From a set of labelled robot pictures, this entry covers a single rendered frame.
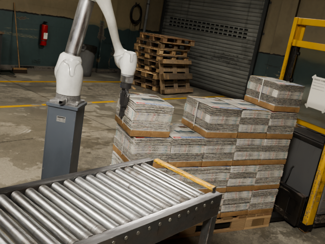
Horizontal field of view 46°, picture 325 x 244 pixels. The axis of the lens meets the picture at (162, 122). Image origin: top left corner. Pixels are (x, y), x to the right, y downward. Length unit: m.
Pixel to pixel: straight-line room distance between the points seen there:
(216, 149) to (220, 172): 0.20
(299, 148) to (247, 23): 6.63
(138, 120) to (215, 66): 8.14
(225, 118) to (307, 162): 1.21
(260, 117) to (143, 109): 1.02
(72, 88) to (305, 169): 2.35
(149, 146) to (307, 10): 7.46
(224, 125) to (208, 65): 7.86
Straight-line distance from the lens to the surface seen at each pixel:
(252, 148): 3.15
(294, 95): 3.29
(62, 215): 1.60
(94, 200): 1.73
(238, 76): 10.18
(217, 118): 2.84
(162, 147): 2.66
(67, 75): 2.43
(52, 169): 2.61
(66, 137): 2.50
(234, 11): 10.42
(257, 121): 3.08
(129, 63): 2.55
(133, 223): 1.59
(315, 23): 3.73
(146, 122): 2.55
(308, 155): 3.82
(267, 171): 3.35
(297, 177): 3.92
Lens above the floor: 1.59
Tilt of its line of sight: 14 degrees down
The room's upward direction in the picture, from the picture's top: 10 degrees clockwise
